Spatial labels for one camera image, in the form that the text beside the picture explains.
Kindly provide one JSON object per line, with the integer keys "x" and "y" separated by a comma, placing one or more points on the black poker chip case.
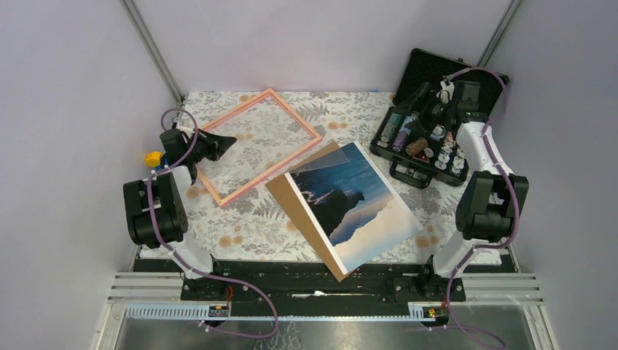
{"x": 434, "y": 67}

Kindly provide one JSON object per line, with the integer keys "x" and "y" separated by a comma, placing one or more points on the clear plastic sheet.
{"x": 332, "y": 158}

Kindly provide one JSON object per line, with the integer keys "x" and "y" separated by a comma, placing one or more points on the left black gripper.
{"x": 220, "y": 143}

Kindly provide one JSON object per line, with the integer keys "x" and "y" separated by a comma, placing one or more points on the brown cardboard backing board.
{"x": 294, "y": 205}

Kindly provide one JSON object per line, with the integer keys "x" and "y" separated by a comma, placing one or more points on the aluminium corner post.
{"x": 512, "y": 9}
{"x": 148, "y": 41}

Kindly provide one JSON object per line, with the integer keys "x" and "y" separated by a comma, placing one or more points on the brown poker chip stack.
{"x": 416, "y": 147}

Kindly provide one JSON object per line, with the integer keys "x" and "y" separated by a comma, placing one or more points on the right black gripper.
{"x": 419, "y": 126}

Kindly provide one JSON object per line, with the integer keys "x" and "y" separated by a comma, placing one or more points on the right aluminium corner post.
{"x": 512, "y": 9}

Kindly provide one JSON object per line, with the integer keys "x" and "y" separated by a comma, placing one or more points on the yellow and blue toy car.
{"x": 155, "y": 160}

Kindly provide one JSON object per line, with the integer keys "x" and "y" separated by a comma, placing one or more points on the floral patterned table mat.
{"x": 255, "y": 227}

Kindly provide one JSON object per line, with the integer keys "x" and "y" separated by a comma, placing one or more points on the purple poker chip stack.
{"x": 399, "y": 142}

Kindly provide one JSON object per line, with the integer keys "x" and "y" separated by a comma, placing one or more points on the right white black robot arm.
{"x": 487, "y": 216}

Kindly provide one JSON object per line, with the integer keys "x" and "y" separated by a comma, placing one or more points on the pink wooden picture frame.
{"x": 269, "y": 135}

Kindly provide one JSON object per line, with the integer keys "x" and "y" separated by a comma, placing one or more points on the left aluminium corner post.
{"x": 148, "y": 41}

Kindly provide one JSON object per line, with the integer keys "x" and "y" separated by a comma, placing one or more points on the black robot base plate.
{"x": 309, "y": 289}

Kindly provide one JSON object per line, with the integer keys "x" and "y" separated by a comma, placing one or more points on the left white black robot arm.
{"x": 154, "y": 210}

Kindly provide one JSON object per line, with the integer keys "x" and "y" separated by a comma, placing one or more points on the blue seascape photo print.
{"x": 357, "y": 208}

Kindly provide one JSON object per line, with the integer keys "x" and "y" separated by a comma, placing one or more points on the white slotted cable duct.
{"x": 177, "y": 312}

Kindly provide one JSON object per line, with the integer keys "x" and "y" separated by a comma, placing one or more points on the green poker chip stack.
{"x": 389, "y": 129}

